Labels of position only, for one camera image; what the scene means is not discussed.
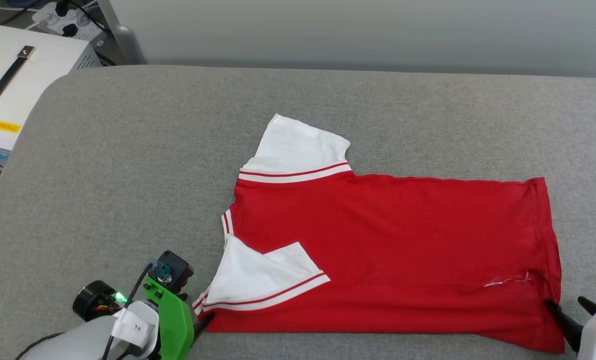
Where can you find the yellow sticker label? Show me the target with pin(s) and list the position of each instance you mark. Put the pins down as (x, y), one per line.
(7, 126)

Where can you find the white power strip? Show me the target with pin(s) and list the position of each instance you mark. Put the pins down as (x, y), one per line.
(85, 22)

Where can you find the red white short-sleeve shirt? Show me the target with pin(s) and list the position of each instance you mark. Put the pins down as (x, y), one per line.
(378, 225)

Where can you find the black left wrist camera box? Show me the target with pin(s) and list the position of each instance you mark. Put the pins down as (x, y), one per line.
(176, 269)

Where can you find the white metal equipment box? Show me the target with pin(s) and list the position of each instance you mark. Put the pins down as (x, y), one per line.
(47, 65)

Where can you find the black power plug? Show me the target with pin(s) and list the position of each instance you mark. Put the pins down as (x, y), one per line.
(62, 7)
(70, 30)

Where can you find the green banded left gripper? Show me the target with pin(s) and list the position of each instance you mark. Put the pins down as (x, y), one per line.
(172, 325)

